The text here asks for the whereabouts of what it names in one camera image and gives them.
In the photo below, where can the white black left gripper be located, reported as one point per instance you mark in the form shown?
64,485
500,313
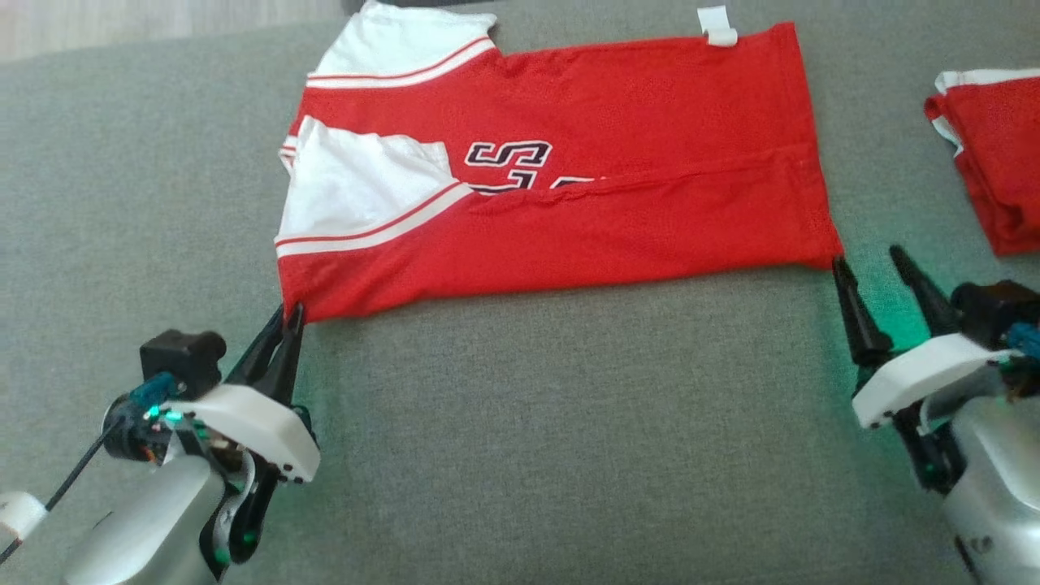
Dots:
252,422

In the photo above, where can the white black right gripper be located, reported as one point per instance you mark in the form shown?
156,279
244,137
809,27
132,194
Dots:
918,374

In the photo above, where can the red white striped shorts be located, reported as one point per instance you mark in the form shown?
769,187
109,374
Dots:
999,162

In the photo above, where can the red white jersey shirt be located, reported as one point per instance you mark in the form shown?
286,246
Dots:
569,195

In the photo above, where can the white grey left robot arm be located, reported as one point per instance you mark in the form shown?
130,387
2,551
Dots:
146,528

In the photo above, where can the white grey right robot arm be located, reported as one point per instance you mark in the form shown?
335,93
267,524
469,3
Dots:
999,487

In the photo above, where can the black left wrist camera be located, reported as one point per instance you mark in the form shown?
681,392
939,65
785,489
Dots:
183,359

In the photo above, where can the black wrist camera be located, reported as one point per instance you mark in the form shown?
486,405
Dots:
183,359
995,313

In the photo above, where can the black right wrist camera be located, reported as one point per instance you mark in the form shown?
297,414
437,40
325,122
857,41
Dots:
995,313

